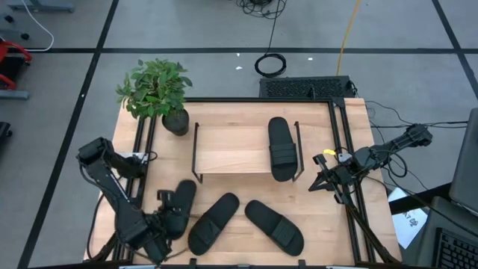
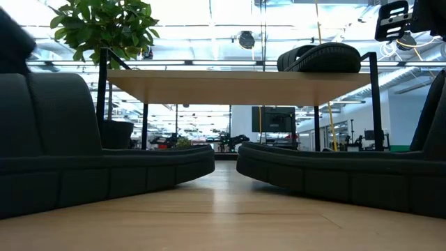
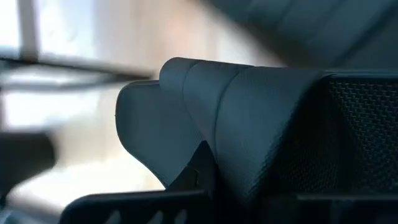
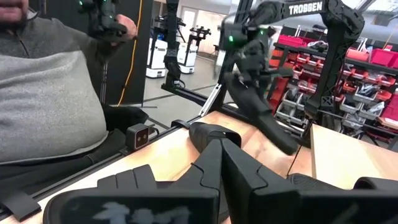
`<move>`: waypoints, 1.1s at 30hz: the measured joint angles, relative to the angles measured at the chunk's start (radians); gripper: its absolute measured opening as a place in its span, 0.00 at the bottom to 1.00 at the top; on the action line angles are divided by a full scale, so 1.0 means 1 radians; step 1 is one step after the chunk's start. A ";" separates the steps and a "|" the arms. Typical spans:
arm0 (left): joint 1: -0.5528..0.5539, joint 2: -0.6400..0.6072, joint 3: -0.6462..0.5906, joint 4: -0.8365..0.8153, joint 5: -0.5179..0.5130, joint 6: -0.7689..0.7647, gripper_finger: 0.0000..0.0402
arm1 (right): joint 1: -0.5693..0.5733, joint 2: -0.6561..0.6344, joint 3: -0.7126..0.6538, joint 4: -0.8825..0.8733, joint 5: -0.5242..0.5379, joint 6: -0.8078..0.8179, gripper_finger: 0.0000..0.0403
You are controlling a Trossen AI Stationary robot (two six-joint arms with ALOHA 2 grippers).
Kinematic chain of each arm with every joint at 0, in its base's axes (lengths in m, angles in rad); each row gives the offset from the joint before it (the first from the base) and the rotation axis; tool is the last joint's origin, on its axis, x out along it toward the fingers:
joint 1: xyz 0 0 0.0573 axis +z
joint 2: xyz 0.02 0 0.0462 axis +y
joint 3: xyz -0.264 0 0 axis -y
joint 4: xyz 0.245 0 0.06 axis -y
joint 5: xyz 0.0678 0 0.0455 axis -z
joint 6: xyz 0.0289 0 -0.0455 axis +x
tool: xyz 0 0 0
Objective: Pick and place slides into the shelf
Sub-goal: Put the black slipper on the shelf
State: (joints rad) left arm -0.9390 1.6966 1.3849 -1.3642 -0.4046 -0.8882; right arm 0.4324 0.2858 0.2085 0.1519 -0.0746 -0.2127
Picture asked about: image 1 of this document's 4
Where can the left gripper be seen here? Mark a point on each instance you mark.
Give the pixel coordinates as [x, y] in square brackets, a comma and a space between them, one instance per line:
[160, 224]

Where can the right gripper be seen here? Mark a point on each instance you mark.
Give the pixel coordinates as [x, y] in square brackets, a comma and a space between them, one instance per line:
[345, 175]

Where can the black rubber slide sandal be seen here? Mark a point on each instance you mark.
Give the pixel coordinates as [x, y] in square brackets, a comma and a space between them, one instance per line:
[274, 228]
[213, 224]
[185, 194]
[282, 149]

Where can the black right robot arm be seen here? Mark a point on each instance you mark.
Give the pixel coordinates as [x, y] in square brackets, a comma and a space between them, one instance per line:
[396, 143]

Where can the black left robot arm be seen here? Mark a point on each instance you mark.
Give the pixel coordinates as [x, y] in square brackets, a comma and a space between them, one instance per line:
[115, 201]

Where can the yellow tape tag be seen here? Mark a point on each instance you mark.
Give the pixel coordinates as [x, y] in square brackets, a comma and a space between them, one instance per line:
[329, 152]

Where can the black table clamp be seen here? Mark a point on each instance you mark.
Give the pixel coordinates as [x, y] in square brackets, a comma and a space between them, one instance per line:
[192, 263]
[302, 264]

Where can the white paper sheet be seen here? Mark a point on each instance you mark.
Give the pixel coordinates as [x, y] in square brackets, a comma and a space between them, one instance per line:
[409, 224]

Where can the black desk foot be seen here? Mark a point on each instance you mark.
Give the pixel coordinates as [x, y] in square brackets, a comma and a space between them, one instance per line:
[418, 198]

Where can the black keyboard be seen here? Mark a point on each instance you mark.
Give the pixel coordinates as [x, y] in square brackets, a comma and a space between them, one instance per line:
[457, 250]
[302, 87]

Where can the grey keyboard tray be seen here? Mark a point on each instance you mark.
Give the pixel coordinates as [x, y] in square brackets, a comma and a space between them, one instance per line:
[440, 213]

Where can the green potted plant black pot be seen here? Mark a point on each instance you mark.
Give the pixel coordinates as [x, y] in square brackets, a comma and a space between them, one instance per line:
[157, 89]

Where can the grey desk foot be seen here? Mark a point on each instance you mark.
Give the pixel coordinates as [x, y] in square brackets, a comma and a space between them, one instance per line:
[41, 6]
[13, 94]

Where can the black caster wheel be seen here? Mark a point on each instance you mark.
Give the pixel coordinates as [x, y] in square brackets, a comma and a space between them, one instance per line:
[24, 36]
[8, 18]

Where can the silver frame bracket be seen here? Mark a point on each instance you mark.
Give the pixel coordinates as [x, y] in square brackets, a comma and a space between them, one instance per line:
[345, 157]

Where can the wooden shelf with black frame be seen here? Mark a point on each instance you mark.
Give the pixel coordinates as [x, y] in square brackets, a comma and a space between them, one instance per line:
[231, 149]

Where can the black aluminium rig frame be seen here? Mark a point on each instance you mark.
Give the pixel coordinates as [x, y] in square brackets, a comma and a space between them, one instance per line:
[261, 99]

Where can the red metal frame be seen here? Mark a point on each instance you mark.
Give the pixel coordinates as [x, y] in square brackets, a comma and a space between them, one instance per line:
[11, 45]

